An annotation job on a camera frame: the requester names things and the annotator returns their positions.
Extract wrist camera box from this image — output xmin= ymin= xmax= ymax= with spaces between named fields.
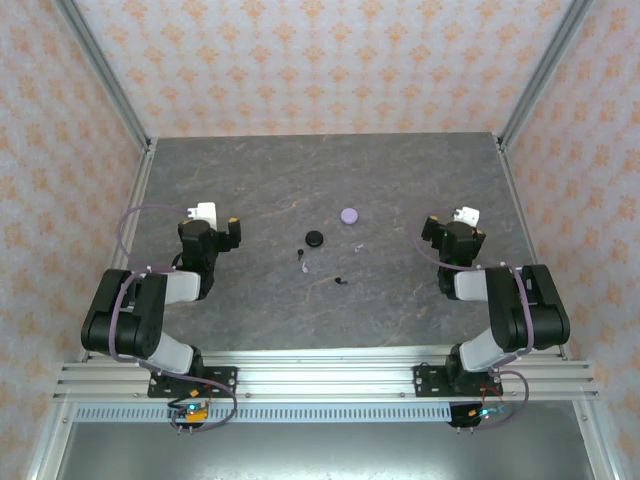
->
xmin=188 ymin=201 xmax=218 ymax=225
xmin=451 ymin=205 xmax=481 ymax=226

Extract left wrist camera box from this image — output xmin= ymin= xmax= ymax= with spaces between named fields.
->
xmin=188 ymin=201 xmax=218 ymax=225

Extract white slotted cable duct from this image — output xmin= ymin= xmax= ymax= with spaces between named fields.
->
xmin=74 ymin=403 xmax=454 ymax=424

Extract aluminium frame post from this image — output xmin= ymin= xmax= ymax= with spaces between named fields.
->
xmin=52 ymin=0 xmax=156 ymax=151
xmin=494 ymin=0 xmax=596 ymax=151

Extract aluminium mounting beam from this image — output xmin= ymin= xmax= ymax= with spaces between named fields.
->
xmin=52 ymin=344 xmax=600 ymax=401

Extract grey metal sheet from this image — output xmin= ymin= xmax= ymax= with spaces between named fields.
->
xmin=54 ymin=422 xmax=599 ymax=480

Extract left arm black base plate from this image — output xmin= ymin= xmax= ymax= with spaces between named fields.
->
xmin=147 ymin=366 xmax=239 ymax=399

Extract aluminium frame leg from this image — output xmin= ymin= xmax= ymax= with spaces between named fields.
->
xmin=572 ymin=399 xmax=626 ymax=480
xmin=23 ymin=399 xmax=76 ymax=480

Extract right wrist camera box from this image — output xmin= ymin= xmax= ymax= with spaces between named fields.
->
xmin=451 ymin=205 xmax=481 ymax=226

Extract aluminium table side rail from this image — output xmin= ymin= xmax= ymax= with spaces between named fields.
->
xmin=492 ymin=133 xmax=571 ymax=361
xmin=82 ymin=141 xmax=159 ymax=362

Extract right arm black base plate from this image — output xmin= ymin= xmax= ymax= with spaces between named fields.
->
xmin=412 ymin=364 xmax=501 ymax=399

